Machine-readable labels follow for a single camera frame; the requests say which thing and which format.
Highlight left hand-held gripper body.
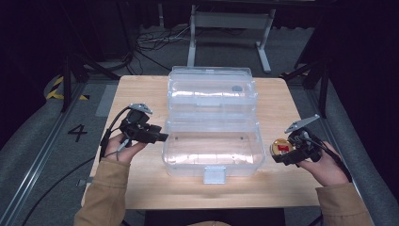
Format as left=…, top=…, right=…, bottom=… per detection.
left=119, top=103, right=160, bottom=146

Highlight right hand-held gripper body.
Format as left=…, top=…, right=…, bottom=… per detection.
left=281, top=113, right=325, bottom=167

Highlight round yellow tin red label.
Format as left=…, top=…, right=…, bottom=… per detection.
left=270, top=137, right=295, bottom=158

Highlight clear plastic storage box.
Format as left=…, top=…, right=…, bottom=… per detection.
left=161, top=65, right=267, bottom=186

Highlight person's left hand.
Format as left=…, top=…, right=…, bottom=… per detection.
left=104, top=133, right=149, bottom=165

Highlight person's right hand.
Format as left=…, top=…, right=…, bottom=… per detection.
left=296, top=140, right=350, bottom=188

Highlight black tripod stand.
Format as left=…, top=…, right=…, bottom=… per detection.
left=279, top=58, right=331, bottom=119
left=60, top=53, right=122, bottom=113

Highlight person's dark pants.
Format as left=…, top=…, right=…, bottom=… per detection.
left=144, top=208, right=287, bottom=226

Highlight yellow black hazard tape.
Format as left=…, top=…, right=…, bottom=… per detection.
left=45, top=75, right=90, bottom=102

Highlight grey cable plug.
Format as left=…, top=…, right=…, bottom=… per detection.
left=115, top=137, right=131, bottom=162

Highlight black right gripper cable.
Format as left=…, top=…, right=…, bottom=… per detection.
left=310, top=137, right=353, bottom=184

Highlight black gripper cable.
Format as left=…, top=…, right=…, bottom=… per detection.
left=310, top=137, right=353, bottom=184
left=21, top=105, right=132, bottom=226

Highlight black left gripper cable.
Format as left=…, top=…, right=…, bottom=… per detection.
left=21, top=105, right=132, bottom=226

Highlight bundle of floor cables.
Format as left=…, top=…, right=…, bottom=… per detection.
left=135, top=24, right=193, bottom=77

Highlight aluminium floor rail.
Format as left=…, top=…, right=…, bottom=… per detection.
left=0, top=89, right=83, bottom=226

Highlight white metal stand frame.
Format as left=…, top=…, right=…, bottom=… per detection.
left=186, top=4, right=278, bottom=74

